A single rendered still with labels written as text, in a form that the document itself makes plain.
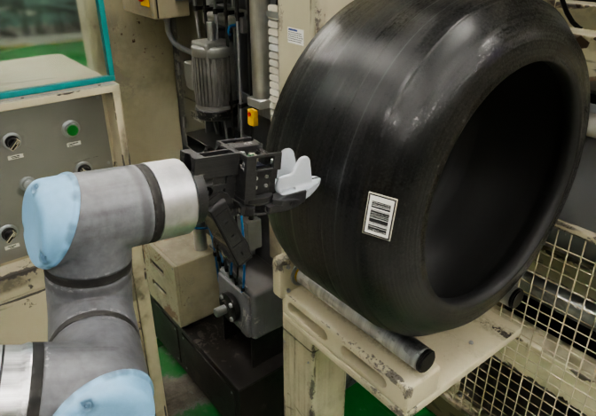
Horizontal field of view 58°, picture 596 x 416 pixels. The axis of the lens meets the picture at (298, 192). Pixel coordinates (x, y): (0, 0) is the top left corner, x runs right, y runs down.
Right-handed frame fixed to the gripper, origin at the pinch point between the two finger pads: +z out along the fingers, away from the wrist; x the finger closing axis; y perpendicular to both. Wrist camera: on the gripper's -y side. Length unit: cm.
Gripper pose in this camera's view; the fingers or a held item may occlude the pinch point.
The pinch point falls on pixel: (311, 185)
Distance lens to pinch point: 77.0
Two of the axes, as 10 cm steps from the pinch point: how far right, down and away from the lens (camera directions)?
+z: 7.8, -1.7, 6.1
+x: -6.2, -3.5, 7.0
